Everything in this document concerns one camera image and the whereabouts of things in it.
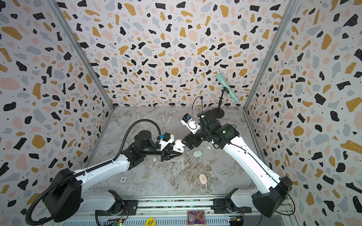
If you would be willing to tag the pink square sticker card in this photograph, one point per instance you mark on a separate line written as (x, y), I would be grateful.
(195, 218)

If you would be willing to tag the left aluminium corner post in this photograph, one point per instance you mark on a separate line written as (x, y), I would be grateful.
(53, 5)

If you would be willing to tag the white earbud case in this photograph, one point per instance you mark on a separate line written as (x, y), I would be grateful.
(178, 146)

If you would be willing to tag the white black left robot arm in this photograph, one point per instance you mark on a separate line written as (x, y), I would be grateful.
(72, 195)

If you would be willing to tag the mint green toy microphone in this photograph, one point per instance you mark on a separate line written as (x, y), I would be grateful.
(221, 79)

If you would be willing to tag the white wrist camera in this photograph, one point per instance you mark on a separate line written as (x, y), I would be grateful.
(188, 121)
(165, 139)

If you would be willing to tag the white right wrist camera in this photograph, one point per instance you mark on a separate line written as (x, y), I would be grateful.
(188, 121)

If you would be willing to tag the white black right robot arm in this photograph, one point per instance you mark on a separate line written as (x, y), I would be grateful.
(271, 189)

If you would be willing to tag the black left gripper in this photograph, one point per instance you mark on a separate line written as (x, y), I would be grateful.
(166, 154)

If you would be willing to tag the mint green earbud case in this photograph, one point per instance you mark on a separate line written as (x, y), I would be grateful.
(197, 154)

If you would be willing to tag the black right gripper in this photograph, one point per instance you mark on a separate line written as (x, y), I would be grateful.
(190, 140)

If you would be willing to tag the right aluminium corner post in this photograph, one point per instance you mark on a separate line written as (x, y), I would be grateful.
(290, 9)

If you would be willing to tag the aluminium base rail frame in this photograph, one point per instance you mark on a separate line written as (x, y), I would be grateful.
(172, 211)

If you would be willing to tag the black microphone stand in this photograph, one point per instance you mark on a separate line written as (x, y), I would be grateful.
(218, 112)

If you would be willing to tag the yellow round sticker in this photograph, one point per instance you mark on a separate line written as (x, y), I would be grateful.
(150, 222)

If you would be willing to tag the aluminium corner post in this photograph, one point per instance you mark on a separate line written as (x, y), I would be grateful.
(53, 5)
(290, 9)

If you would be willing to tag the pink earbud case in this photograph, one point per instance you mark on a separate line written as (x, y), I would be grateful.
(203, 179)

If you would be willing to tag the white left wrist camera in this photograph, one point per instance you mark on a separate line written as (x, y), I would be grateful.
(165, 139)

